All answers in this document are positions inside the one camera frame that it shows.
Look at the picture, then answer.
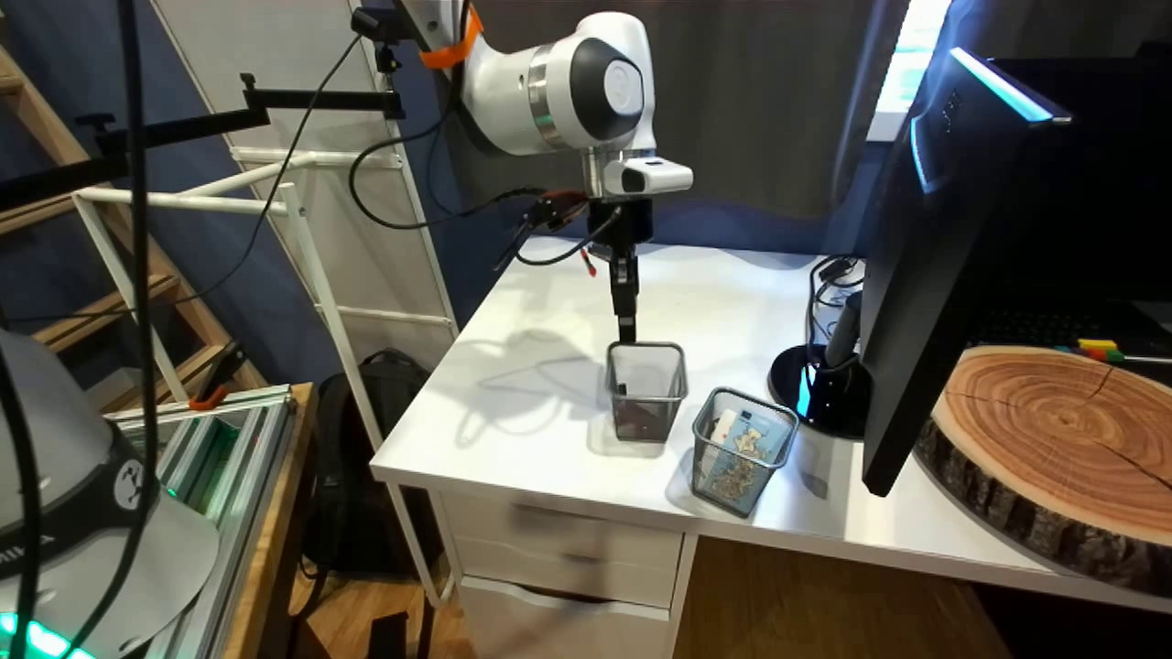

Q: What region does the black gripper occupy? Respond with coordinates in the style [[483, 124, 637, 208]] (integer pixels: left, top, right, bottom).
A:
[[585, 193, 653, 349]]

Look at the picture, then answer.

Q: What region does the clear container with cards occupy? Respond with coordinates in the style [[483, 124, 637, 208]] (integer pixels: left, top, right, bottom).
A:
[[687, 384, 802, 525]]

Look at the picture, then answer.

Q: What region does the dark mug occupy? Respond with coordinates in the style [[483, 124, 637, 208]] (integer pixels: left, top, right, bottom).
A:
[[764, 290, 879, 443]]

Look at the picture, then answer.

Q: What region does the grey curtain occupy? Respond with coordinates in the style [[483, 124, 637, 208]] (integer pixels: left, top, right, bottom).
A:
[[414, 0, 913, 243]]

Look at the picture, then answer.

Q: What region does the white desk drawer unit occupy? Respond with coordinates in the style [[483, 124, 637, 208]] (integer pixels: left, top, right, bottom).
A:
[[428, 484, 703, 659]]

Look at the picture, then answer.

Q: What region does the black backpack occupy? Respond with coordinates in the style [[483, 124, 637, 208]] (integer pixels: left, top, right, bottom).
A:
[[298, 349, 431, 579]]

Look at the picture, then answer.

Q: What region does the black computer monitor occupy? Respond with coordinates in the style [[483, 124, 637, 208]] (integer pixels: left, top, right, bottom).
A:
[[856, 40, 1172, 500]]

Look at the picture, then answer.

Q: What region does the wooden side table with books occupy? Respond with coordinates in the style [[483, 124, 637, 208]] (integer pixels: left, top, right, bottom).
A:
[[101, 379, 321, 659]]

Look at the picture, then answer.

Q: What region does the wooden tree slice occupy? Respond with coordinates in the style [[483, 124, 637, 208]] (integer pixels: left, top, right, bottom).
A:
[[913, 344, 1172, 600]]

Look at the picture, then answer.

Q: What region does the wooden ladder shelf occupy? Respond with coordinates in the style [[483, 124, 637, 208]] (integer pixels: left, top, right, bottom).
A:
[[0, 49, 243, 412]]

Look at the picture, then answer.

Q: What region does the black camera boom bar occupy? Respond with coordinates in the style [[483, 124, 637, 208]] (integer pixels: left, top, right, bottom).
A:
[[0, 68, 410, 217]]

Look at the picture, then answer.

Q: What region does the white metal shelf frame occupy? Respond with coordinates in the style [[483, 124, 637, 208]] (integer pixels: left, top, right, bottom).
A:
[[70, 143, 460, 609]]

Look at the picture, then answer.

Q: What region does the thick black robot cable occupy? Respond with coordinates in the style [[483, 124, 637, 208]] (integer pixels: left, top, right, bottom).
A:
[[0, 344, 46, 659], [111, 0, 164, 659]]

